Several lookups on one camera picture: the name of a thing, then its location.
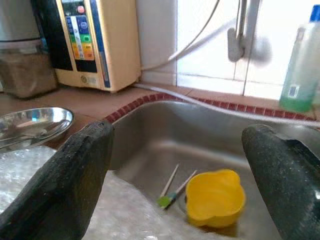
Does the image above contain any green liquid bottle blue cap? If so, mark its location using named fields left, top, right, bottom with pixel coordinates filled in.
left=278, top=4, right=320, bottom=113

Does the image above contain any chopstick with green grip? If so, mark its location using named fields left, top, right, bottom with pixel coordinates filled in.
left=156, top=163, right=180, bottom=209

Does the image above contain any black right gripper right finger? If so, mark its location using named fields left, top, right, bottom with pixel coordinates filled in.
left=241, top=124, right=320, bottom=240

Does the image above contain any round stainless steel dish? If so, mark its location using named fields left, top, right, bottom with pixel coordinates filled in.
left=0, top=106, right=75, bottom=154

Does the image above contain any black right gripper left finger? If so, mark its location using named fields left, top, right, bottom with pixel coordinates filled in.
left=0, top=120, right=115, bottom=240

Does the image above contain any large stainless steel sink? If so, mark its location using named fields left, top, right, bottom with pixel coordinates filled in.
left=107, top=99, right=320, bottom=240

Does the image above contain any chopstick with blue grip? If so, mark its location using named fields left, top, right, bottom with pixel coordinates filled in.
left=164, top=169, right=198, bottom=210

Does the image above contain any grey plastic container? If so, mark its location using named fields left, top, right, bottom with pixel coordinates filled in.
left=0, top=0, right=41, bottom=42

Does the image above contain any beige water ionizer machine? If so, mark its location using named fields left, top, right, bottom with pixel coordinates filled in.
left=31, top=0, right=142, bottom=94

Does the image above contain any white drain hose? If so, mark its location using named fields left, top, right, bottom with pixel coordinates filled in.
left=133, top=83, right=320, bottom=130

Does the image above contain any grey metal faucet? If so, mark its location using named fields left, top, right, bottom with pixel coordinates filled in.
left=226, top=0, right=261, bottom=63

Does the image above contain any clear bubble wrap sheet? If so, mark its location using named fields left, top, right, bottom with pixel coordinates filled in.
left=0, top=146, right=283, bottom=240

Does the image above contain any white water supply hose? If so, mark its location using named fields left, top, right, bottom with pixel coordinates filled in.
left=139, top=0, right=241, bottom=72

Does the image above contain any clear jar of brown powder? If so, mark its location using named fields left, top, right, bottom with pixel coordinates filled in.
left=0, top=39, right=58, bottom=99

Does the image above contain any yellow plastic bowl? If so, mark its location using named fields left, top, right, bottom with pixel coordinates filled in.
left=184, top=168, right=247, bottom=229

